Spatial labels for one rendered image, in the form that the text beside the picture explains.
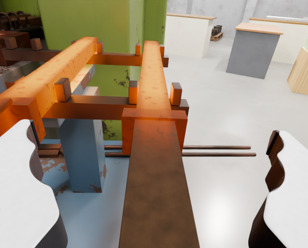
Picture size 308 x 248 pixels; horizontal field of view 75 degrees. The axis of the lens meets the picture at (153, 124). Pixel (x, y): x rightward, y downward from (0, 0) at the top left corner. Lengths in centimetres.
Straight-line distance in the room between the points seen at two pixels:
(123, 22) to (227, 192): 124
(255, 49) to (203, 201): 303
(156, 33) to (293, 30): 472
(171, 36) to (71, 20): 433
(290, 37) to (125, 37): 513
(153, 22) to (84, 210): 88
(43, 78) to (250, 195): 147
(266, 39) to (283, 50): 175
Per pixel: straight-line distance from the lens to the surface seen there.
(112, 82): 69
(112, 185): 46
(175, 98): 21
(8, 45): 48
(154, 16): 107
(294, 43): 564
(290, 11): 899
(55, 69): 26
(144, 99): 17
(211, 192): 147
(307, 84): 374
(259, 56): 397
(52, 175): 51
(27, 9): 114
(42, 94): 21
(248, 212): 147
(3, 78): 59
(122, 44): 65
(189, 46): 485
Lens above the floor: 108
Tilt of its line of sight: 32 degrees down
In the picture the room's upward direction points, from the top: 4 degrees clockwise
